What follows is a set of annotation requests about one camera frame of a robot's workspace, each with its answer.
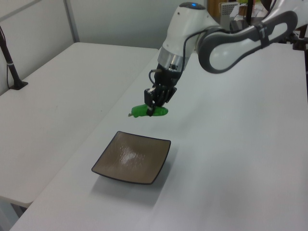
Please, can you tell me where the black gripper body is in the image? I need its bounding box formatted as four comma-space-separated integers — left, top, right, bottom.
151, 63, 181, 100

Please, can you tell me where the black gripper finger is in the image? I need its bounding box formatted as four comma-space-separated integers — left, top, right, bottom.
144, 88, 156, 117
157, 86, 178, 108

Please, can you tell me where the green chili pepper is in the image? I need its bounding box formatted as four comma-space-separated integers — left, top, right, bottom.
127, 104, 169, 119

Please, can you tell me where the square brown ceramic plate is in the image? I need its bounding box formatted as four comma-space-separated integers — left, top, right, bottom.
91, 130, 172, 185

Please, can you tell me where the brown wooden panel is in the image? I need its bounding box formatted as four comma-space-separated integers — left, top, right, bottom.
207, 0, 221, 18

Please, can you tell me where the white perforated panel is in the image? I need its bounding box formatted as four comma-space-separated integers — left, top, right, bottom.
219, 2, 239, 26

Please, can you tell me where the thin black vertical pole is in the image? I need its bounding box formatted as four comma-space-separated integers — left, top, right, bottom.
246, 0, 254, 25

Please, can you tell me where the black clamp stand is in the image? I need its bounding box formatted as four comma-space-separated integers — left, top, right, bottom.
292, 24, 308, 51

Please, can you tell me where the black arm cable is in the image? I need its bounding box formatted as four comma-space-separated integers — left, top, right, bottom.
180, 28, 210, 73

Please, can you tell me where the grey partition frame post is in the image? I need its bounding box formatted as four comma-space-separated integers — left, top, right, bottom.
63, 0, 80, 44

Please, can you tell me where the thin black stand cable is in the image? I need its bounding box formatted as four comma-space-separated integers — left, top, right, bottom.
0, 28, 13, 90

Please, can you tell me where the black camera stand pole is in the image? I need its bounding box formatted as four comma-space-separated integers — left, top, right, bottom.
0, 26, 29, 90

